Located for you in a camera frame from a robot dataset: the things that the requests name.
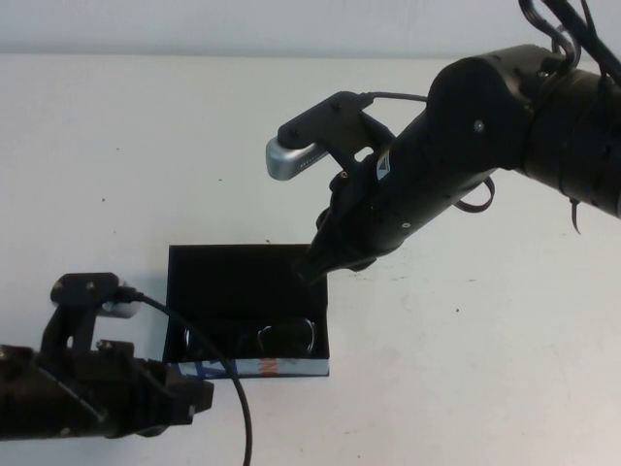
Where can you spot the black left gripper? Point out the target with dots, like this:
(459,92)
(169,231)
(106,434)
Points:
(145,393)

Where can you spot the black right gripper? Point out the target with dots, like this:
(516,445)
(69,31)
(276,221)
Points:
(373,213)

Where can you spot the black-framed glasses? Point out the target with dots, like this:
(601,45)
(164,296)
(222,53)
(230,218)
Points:
(286,335)

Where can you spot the black glasses case box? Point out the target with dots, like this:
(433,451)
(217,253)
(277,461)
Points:
(233,281)

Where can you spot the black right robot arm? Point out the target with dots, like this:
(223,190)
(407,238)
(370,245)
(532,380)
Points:
(485,107)

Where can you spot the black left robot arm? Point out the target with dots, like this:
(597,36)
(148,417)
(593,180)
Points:
(34,393)

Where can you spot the thin black zip tie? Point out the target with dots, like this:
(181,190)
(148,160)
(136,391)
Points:
(575,216)

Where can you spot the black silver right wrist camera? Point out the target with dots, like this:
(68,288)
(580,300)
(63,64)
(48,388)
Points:
(296,155)

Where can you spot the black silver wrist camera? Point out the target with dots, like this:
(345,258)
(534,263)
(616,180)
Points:
(87,286)
(296,155)

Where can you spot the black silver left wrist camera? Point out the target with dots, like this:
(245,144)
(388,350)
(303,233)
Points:
(87,286)

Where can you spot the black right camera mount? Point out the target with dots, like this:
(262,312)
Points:
(361,131)

